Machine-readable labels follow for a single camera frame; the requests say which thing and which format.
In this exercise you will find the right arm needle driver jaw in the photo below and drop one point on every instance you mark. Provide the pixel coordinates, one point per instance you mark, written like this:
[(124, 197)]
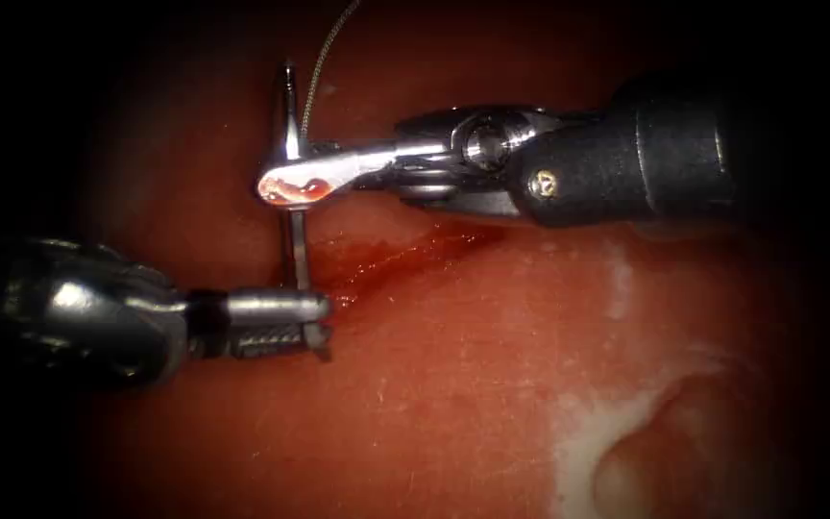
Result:
[(343, 167), (323, 148)]

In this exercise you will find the right arm needle driver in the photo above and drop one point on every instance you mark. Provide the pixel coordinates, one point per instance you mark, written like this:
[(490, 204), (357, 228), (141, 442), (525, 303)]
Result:
[(487, 144)]

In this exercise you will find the left arm needle driver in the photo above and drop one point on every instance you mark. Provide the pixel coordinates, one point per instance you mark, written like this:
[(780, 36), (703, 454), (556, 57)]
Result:
[(91, 310)]

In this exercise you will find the left arm needle driver jaw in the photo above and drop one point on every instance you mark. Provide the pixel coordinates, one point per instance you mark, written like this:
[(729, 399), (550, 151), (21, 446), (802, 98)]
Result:
[(278, 306), (271, 340)]

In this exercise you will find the curved steel needle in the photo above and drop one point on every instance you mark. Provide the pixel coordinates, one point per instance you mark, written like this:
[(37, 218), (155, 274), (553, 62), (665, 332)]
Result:
[(290, 122)]

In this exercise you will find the blue thread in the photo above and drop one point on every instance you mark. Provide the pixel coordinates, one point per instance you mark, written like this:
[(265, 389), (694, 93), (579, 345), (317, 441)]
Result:
[(323, 65)]

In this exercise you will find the dark right arm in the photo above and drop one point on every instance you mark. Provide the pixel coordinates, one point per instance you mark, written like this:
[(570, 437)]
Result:
[(638, 158)]

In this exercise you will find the tissue pad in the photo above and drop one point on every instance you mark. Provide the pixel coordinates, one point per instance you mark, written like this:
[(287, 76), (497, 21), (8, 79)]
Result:
[(458, 360)]

